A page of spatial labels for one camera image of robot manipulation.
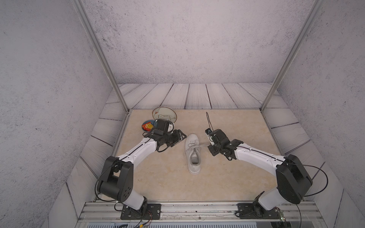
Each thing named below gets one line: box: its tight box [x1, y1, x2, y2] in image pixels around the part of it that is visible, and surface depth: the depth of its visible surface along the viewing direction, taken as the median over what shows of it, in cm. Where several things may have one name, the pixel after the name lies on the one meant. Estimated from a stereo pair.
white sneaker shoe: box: [183, 133, 208, 175], surface depth 88 cm
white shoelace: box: [183, 141, 210, 158], surface depth 88 cm
